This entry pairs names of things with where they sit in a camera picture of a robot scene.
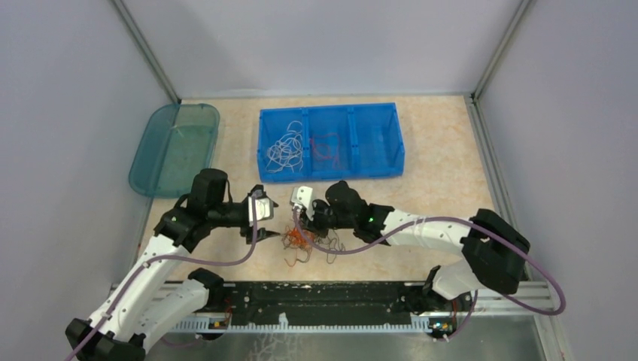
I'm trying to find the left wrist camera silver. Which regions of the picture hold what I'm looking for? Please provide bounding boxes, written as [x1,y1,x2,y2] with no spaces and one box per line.
[248,196,278,226]

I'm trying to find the white slotted cable duct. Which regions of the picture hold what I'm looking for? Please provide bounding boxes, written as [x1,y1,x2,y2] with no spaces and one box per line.
[164,314,433,335]

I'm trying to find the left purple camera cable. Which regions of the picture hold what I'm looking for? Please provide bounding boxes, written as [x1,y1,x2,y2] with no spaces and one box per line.
[63,196,259,361]

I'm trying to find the orange cable in bin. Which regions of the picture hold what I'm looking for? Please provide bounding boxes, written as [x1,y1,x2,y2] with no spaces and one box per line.
[308,132,345,171]

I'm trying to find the aluminium frame rail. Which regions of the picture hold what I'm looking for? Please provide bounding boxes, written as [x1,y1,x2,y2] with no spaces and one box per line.
[464,93,573,360]

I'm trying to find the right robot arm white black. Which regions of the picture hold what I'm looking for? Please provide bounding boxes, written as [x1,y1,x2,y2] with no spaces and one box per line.
[290,180,530,310]

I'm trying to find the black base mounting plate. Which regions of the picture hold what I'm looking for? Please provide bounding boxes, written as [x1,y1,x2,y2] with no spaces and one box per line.
[204,281,447,326]

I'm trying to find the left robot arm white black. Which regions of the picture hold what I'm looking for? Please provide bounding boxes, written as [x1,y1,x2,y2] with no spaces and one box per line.
[65,168,278,360]

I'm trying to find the blue three-compartment plastic bin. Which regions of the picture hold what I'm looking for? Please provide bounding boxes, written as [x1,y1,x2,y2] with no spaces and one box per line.
[257,102,406,184]

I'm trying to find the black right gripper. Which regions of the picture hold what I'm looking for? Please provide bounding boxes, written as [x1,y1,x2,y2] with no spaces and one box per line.
[297,199,356,238]

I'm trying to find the white cables in bin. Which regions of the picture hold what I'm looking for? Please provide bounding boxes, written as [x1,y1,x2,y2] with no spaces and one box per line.
[265,119,306,174]

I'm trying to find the teal translucent plastic tray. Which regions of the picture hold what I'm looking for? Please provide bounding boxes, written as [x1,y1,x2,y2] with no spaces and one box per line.
[128,103,220,199]

